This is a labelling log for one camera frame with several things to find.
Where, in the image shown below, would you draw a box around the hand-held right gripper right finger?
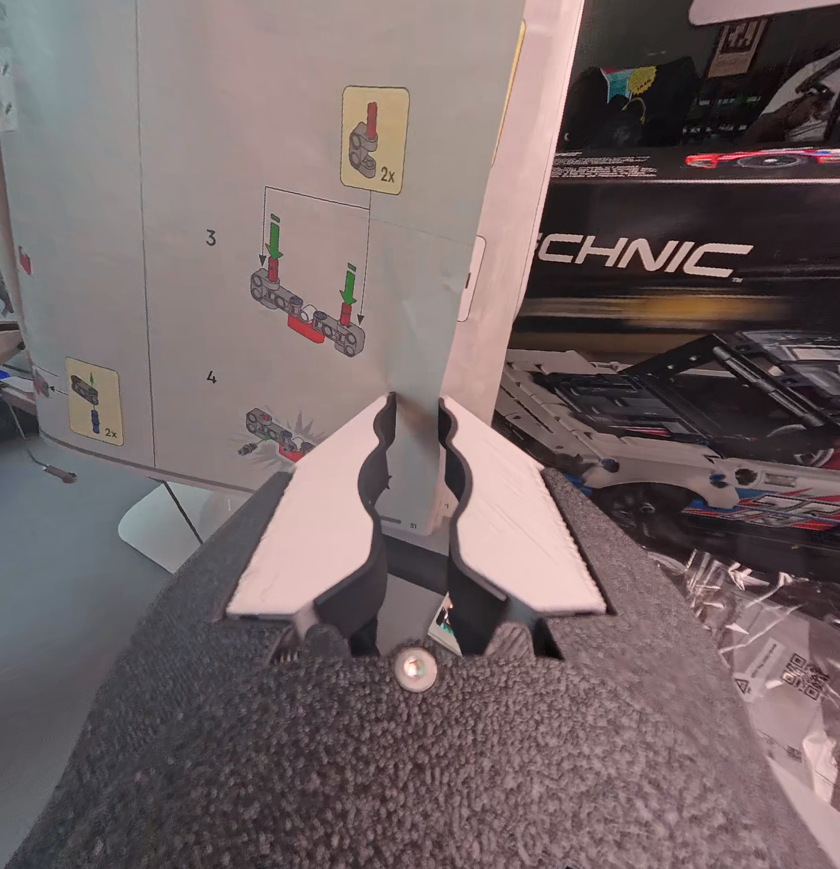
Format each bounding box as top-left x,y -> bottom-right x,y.
437,394 -> 608,657

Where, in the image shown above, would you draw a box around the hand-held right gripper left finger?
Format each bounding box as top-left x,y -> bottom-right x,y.
226,392 -> 400,657

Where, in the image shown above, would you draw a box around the building instruction booklet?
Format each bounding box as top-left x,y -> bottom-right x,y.
0,0 -> 585,539

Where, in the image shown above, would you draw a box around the small colourful printed card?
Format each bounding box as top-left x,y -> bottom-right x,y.
428,596 -> 459,654

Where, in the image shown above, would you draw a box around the white booklet stand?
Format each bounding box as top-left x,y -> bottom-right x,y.
117,478 -> 258,577

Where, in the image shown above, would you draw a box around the black toy car box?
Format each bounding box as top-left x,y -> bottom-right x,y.
504,144 -> 840,586

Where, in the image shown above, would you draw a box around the clear plastic bags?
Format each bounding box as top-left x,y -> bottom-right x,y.
647,549 -> 840,839

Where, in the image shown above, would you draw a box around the thin cable with grey tip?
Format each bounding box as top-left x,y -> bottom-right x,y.
5,392 -> 79,484

